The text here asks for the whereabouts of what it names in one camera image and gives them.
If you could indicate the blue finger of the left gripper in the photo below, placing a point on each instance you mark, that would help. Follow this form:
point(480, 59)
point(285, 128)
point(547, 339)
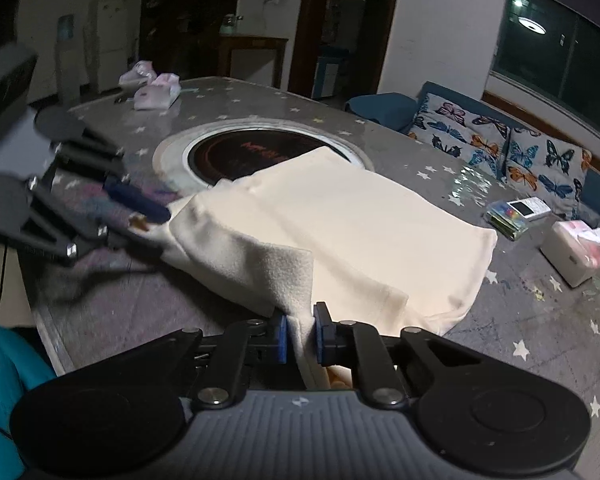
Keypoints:
point(104, 164)
point(63, 235)

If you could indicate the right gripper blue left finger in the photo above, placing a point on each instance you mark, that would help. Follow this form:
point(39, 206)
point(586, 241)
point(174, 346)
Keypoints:
point(225, 362)

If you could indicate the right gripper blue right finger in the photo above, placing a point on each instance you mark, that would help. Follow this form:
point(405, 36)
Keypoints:
point(368, 355)

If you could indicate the cream knit sweater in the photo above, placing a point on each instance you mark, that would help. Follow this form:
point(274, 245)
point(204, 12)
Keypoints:
point(318, 229)

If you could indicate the black induction cooktop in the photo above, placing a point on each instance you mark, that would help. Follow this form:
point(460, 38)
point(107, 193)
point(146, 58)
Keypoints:
point(238, 153)

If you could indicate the white refrigerator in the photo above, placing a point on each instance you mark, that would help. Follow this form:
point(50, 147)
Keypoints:
point(105, 39)

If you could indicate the dark wooden side table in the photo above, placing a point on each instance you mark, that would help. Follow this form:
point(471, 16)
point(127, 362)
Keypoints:
point(252, 58)

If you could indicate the clear box of coloured items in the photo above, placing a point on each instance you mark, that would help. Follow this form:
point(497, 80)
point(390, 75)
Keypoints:
point(506, 220)

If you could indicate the white remote device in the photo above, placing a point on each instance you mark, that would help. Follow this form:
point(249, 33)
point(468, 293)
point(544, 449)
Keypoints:
point(531, 208)

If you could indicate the blue sofa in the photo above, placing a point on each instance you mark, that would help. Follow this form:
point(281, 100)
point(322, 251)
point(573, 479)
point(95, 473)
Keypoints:
point(397, 112)

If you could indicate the left butterfly pillow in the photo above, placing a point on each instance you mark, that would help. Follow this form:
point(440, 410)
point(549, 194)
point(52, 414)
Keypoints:
point(479, 140)

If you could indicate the butterfly pillow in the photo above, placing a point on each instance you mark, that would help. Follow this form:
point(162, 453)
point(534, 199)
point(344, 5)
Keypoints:
point(547, 168)
point(479, 140)

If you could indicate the white tissue box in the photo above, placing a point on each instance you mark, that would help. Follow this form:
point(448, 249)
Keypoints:
point(573, 249)

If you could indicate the right butterfly pillow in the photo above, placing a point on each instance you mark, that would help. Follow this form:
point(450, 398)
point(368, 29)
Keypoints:
point(547, 168)

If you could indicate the dark window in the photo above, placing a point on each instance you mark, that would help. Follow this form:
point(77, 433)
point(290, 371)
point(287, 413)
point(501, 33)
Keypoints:
point(552, 47)

